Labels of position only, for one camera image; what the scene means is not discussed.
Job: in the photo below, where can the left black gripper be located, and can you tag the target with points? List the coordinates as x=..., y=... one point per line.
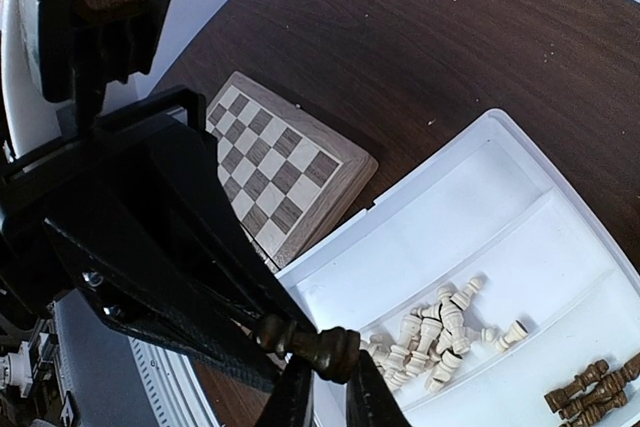
x=134, y=216

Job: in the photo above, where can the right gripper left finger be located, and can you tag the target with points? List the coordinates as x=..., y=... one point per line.
x=291, y=402

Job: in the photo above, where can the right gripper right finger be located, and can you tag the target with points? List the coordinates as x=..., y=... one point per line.
x=369, y=402

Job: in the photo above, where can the pile of white chess pieces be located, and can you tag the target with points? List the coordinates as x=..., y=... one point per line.
x=434, y=339

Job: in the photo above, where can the wooden chess board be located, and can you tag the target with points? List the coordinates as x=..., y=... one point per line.
x=289, y=177

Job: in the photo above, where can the pile of dark chess pieces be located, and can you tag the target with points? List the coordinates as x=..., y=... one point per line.
x=593, y=393

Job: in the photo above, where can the white divided plastic tray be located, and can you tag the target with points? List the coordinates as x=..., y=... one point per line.
x=488, y=205

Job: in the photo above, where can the front aluminium rail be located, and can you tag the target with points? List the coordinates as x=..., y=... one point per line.
x=109, y=379

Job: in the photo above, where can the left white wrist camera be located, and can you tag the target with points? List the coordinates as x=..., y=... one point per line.
x=78, y=47

